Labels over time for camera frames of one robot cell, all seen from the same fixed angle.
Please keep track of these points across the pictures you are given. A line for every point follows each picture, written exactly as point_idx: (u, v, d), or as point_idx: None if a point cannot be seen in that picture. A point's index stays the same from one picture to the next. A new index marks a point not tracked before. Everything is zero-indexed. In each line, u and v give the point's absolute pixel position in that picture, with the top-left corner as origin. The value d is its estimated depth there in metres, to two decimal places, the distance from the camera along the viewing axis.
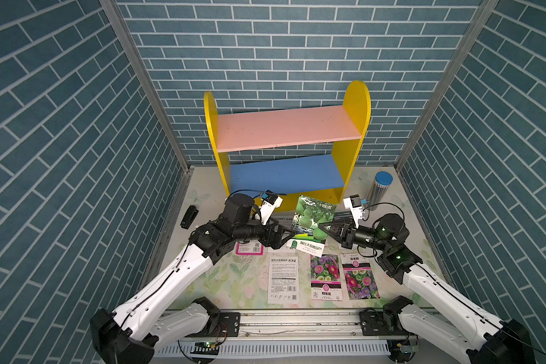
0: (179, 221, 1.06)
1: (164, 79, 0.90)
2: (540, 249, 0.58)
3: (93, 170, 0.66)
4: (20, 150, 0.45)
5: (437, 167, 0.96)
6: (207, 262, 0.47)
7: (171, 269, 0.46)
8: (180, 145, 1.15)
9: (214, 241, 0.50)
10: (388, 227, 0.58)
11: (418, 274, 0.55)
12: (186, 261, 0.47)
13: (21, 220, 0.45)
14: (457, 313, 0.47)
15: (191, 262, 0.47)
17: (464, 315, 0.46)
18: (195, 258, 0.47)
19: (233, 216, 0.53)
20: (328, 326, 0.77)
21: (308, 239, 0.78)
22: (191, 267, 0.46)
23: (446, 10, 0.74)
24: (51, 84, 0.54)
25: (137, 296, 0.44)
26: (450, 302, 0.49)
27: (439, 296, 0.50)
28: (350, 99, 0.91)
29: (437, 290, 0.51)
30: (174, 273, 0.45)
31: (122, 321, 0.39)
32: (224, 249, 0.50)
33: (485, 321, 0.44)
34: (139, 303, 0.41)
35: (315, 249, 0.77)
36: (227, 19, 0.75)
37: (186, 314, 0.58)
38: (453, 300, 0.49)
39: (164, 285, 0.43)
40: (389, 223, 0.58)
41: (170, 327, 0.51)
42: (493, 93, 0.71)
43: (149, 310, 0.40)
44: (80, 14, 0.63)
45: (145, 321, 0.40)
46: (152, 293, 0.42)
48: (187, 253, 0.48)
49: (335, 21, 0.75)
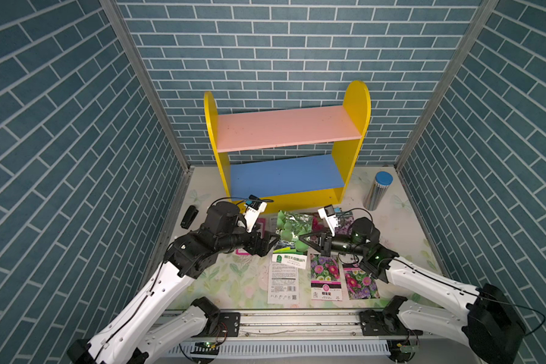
0: (179, 221, 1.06)
1: (164, 79, 0.90)
2: (540, 249, 0.58)
3: (93, 170, 0.66)
4: (20, 150, 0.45)
5: (437, 167, 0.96)
6: (185, 280, 0.43)
7: (145, 292, 0.42)
8: (180, 145, 1.15)
9: (193, 255, 0.45)
10: (360, 230, 0.61)
11: (397, 267, 0.58)
12: (160, 282, 0.43)
13: (21, 220, 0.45)
14: (440, 293, 0.49)
15: (166, 283, 0.43)
17: (446, 292, 0.49)
18: (169, 279, 0.43)
19: (214, 224, 0.49)
20: (328, 326, 0.77)
21: (290, 252, 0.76)
22: (166, 289, 0.42)
23: (446, 10, 0.74)
24: (52, 84, 0.54)
25: (112, 324, 0.40)
26: (431, 286, 0.51)
27: (421, 281, 0.53)
28: (350, 99, 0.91)
29: (418, 277, 0.54)
30: (149, 297, 0.42)
31: (95, 354, 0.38)
32: (205, 263, 0.45)
33: (464, 292, 0.47)
34: (114, 333, 0.39)
35: (299, 262, 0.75)
36: (227, 19, 0.75)
37: (180, 320, 0.58)
38: (432, 283, 0.51)
39: (139, 312, 0.40)
40: (360, 227, 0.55)
41: (162, 340, 0.50)
42: (493, 93, 0.71)
43: (123, 340, 0.38)
44: (81, 14, 0.63)
45: (119, 351, 0.38)
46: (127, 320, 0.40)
48: (161, 273, 0.44)
49: (335, 22, 0.76)
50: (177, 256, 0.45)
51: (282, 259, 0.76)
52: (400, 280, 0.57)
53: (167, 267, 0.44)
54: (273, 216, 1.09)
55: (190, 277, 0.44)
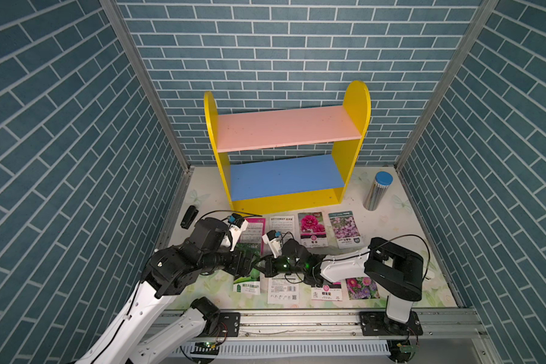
0: (179, 221, 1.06)
1: (164, 79, 0.90)
2: (540, 249, 0.58)
3: (93, 170, 0.66)
4: (20, 150, 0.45)
5: (437, 167, 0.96)
6: (164, 299, 0.41)
7: (123, 315, 0.40)
8: (180, 145, 1.15)
9: (173, 272, 0.42)
10: (288, 253, 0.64)
11: (326, 268, 0.65)
12: (137, 304, 0.40)
13: (21, 220, 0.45)
14: (352, 267, 0.56)
15: (144, 306, 0.40)
17: (353, 262, 0.57)
18: (145, 301, 0.40)
19: (202, 240, 0.47)
20: (328, 326, 0.77)
21: (246, 280, 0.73)
22: (144, 312, 0.40)
23: (446, 10, 0.74)
24: (52, 84, 0.54)
25: (93, 348, 0.39)
26: (343, 265, 0.60)
27: (340, 265, 0.61)
28: (350, 99, 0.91)
29: (337, 263, 0.62)
30: (127, 321, 0.39)
31: None
32: (184, 280, 0.42)
33: (362, 256, 0.55)
34: (95, 359, 0.38)
35: (255, 288, 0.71)
36: (228, 20, 0.75)
37: (177, 325, 0.58)
38: (343, 263, 0.60)
39: (118, 336, 0.39)
40: (287, 249, 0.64)
41: (156, 350, 0.50)
42: (493, 93, 0.71)
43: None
44: (81, 14, 0.63)
45: None
46: (106, 344, 0.38)
48: (137, 294, 0.41)
49: (335, 22, 0.76)
50: (153, 274, 0.42)
51: (241, 289, 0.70)
52: (329, 272, 0.63)
53: (142, 287, 0.42)
54: (273, 216, 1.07)
55: (171, 293, 0.42)
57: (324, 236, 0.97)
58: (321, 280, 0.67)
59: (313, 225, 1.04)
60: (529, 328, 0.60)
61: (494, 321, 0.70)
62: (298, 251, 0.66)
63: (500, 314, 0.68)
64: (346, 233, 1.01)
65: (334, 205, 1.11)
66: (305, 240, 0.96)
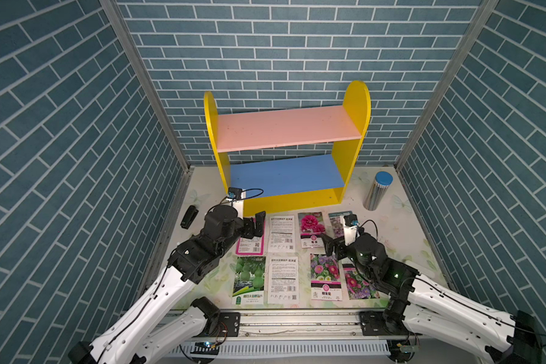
0: (179, 221, 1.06)
1: (164, 79, 0.90)
2: (540, 249, 0.58)
3: (93, 170, 0.66)
4: (20, 150, 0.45)
5: (437, 167, 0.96)
6: (188, 285, 0.45)
7: (149, 296, 0.43)
8: (180, 145, 1.15)
9: (196, 261, 0.47)
10: (363, 249, 0.57)
11: (424, 290, 0.53)
12: (164, 285, 0.44)
13: (21, 220, 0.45)
14: (475, 322, 0.47)
15: (169, 287, 0.44)
17: (481, 321, 0.46)
18: (172, 283, 0.45)
19: (214, 231, 0.49)
20: (328, 326, 0.77)
21: (249, 290, 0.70)
22: (169, 293, 0.44)
23: (447, 10, 0.74)
24: (51, 84, 0.54)
25: (114, 327, 0.41)
26: (463, 312, 0.48)
27: (449, 307, 0.49)
28: (349, 99, 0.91)
29: (445, 302, 0.50)
30: (152, 300, 0.43)
31: (98, 356, 0.38)
32: (207, 268, 0.47)
33: (500, 322, 0.45)
34: (116, 336, 0.40)
35: (258, 298, 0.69)
36: (227, 19, 0.75)
37: (180, 322, 0.58)
38: (464, 309, 0.48)
39: (142, 313, 0.42)
40: (362, 245, 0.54)
41: (160, 343, 0.50)
42: (493, 93, 0.71)
43: (125, 342, 0.39)
44: (80, 14, 0.63)
45: (121, 353, 0.38)
46: (130, 321, 0.41)
48: (164, 277, 0.45)
49: (335, 21, 0.75)
50: (180, 262, 0.47)
51: (242, 299, 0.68)
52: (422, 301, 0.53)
53: (171, 272, 0.46)
54: (273, 216, 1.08)
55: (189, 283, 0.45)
57: None
58: (397, 286, 0.55)
59: (313, 224, 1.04)
60: None
61: None
62: (375, 250, 0.56)
63: None
64: None
65: (334, 205, 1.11)
66: (305, 240, 0.96)
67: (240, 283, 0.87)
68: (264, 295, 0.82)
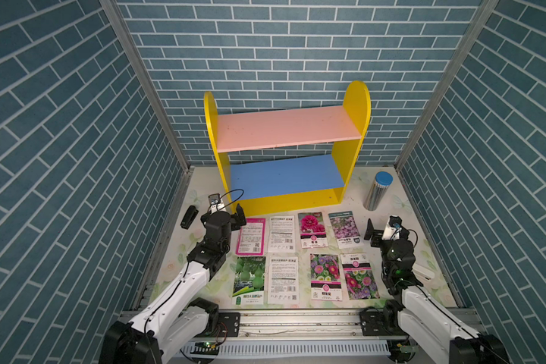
0: (179, 221, 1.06)
1: (164, 79, 0.90)
2: (540, 249, 0.58)
3: (93, 170, 0.66)
4: (20, 151, 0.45)
5: (437, 167, 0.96)
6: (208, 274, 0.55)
7: (177, 280, 0.51)
8: (180, 145, 1.15)
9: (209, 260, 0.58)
10: (397, 249, 0.65)
11: (414, 290, 0.62)
12: (189, 272, 0.53)
13: (21, 219, 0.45)
14: (440, 324, 0.51)
15: (194, 273, 0.53)
17: (444, 321, 0.51)
18: (197, 269, 0.55)
19: (215, 235, 0.60)
20: (328, 326, 0.77)
21: (249, 290, 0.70)
22: (195, 277, 0.53)
23: (447, 10, 0.74)
24: (52, 84, 0.54)
25: (150, 305, 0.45)
26: (435, 312, 0.53)
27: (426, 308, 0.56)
28: (349, 99, 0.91)
29: (426, 302, 0.57)
30: (182, 283, 0.51)
31: (143, 327, 0.42)
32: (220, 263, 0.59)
33: (462, 328, 0.48)
34: (155, 310, 0.44)
35: (258, 298, 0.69)
36: (227, 19, 0.75)
37: (184, 318, 0.58)
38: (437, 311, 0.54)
39: (176, 292, 0.49)
40: (399, 245, 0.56)
41: (172, 337, 0.51)
42: (493, 93, 0.71)
43: (165, 314, 0.44)
44: (81, 14, 0.63)
45: (163, 323, 0.43)
46: (164, 299, 0.47)
48: (188, 268, 0.54)
49: (335, 22, 0.76)
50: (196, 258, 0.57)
51: (241, 299, 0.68)
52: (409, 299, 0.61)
53: (191, 265, 0.55)
54: (273, 216, 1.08)
55: (207, 275, 0.55)
57: (324, 236, 0.97)
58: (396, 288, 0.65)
59: (313, 225, 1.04)
60: (528, 328, 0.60)
61: (494, 321, 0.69)
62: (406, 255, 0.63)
63: (500, 314, 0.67)
64: (346, 233, 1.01)
65: (334, 205, 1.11)
66: (305, 240, 0.96)
67: (240, 283, 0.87)
68: (263, 295, 0.82)
